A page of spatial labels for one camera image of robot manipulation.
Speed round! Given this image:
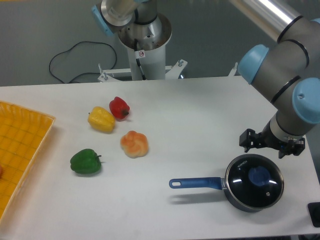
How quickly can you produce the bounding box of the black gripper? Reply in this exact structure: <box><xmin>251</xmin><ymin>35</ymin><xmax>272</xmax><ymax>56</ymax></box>
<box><xmin>239</xmin><ymin>124</ymin><xmax>305</xmax><ymax>159</ymax></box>

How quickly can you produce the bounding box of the glass lid blue knob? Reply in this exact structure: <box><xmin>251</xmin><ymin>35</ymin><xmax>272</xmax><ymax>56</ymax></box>
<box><xmin>225</xmin><ymin>153</ymin><xmax>285</xmax><ymax>210</ymax></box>

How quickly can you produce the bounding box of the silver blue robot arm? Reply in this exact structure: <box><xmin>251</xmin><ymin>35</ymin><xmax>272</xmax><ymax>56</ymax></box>
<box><xmin>91</xmin><ymin>0</ymin><xmax>320</xmax><ymax>158</ymax></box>

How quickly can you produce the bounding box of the black device table corner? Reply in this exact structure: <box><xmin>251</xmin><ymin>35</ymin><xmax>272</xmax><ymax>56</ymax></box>
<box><xmin>307</xmin><ymin>202</ymin><xmax>320</xmax><ymax>228</ymax></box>

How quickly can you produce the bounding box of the orange knotted bread roll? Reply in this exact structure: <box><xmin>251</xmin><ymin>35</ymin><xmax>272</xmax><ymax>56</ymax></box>
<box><xmin>120</xmin><ymin>130</ymin><xmax>149</xmax><ymax>158</ymax></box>

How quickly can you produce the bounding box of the red bell pepper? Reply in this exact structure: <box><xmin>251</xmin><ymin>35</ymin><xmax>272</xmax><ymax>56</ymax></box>
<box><xmin>109</xmin><ymin>96</ymin><xmax>130</xmax><ymax>120</ymax></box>

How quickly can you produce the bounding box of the yellow bell pepper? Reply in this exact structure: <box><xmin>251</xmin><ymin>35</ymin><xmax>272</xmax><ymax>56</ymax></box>
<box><xmin>87</xmin><ymin>106</ymin><xmax>116</xmax><ymax>133</ymax></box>

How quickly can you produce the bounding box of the green bell pepper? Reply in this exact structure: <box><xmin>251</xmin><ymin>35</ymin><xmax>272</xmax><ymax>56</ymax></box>
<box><xmin>70</xmin><ymin>148</ymin><xmax>102</xmax><ymax>175</ymax></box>

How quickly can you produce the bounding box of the yellow woven basket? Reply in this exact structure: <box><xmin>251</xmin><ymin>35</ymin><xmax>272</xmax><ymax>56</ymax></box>
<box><xmin>0</xmin><ymin>100</ymin><xmax>56</xmax><ymax>219</ymax></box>

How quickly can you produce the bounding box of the blue handled saucepan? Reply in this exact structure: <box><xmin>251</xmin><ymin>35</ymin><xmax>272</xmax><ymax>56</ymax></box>
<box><xmin>168</xmin><ymin>153</ymin><xmax>285</xmax><ymax>213</ymax></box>

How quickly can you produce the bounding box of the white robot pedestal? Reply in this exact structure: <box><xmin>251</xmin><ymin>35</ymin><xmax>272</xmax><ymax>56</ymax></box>
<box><xmin>118</xmin><ymin>13</ymin><xmax>172</xmax><ymax>81</ymax></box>

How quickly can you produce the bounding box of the white table frame bracket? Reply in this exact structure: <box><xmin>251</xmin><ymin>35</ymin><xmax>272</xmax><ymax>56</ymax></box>
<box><xmin>97</xmin><ymin>58</ymin><xmax>188</xmax><ymax>83</ymax></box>

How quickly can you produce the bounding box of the black floor cable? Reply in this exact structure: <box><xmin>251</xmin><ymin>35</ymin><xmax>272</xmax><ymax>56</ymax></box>
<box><xmin>48</xmin><ymin>40</ymin><xmax>118</xmax><ymax>84</ymax></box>

